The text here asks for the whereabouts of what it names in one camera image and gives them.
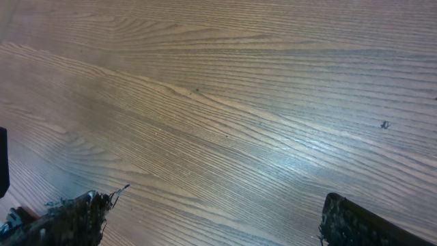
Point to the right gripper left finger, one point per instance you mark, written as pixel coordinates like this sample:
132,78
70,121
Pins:
77,222

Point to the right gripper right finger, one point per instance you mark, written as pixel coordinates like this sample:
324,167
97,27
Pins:
345,223

